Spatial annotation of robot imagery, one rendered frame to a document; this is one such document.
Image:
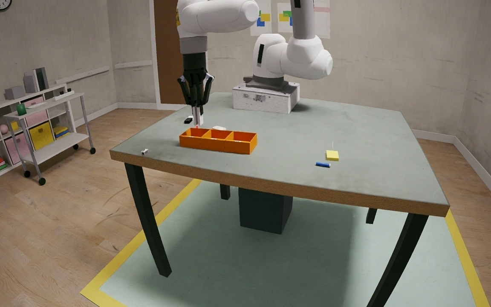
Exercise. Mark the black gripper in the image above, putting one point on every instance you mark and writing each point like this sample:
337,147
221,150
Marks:
195,72

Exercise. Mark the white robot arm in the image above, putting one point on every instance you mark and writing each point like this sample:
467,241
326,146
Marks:
303,56

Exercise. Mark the black and white eraser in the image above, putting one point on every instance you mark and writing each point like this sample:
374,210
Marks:
188,120

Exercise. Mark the orange three-compartment tray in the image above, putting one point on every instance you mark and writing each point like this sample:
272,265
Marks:
221,140

